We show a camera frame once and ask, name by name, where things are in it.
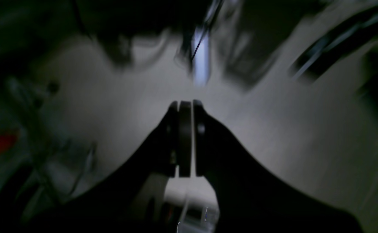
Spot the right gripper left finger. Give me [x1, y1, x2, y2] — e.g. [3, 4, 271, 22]
[0, 101, 192, 233]

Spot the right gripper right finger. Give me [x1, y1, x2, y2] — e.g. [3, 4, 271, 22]
[193, 99, 363, 233]

